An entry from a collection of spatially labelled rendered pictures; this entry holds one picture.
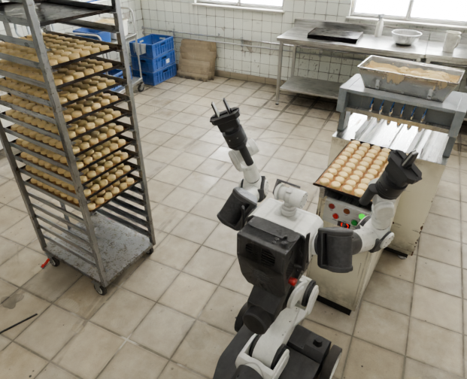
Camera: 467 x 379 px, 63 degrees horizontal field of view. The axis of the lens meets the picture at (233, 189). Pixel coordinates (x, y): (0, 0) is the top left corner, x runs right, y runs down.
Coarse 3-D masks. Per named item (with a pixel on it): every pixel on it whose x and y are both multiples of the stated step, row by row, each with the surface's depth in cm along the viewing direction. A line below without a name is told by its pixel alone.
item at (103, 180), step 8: (32, 168) 234; (120, 168) 237; (128, 168) 235; (40, 176) 231; (48, 176) 228; (104, 176) 228; (112, 176) 227; (120, 176) 231; (56, 184) 223; (64, 184) 220; (88, 184) 220; (96, 184) 220; (104, 184) 222; (72, 192) 217; (88, 192) 214
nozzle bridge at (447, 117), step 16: (352, 80) 252; (352, 96) 249; (368, 96) 243; (384, 96) 230; (400, 96) 229; (448, 96) 229; (464, 96) 229; (352, 112) 249; (368, 112) 243; (384, 112) 242; (416, 112) 232; (432, 112) 227; (448, 112) 215; (464, 112) 210; (432, 128) 227; (448, 128) 224; (448, 144) 233
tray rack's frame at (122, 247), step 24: (0, 0) 199; (0, 120) 216; (24, 192) 242; (96, 216) 299; (72, 240) 276; (120, 240) 276; (144, 240) 276; (72, 264) 256; (120, 264) 256; (96, 288) 250
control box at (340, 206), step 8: (328, 200) 200; (336, 200) 200; (328, 208) 203; (336, 208) 200; (344, 208) 197; (352, 208) 195; (360, 208) 194; (328, 216) 205; (344, 216) 199; (352, 216) 197; (336, 224) 205; (344, 224) 201
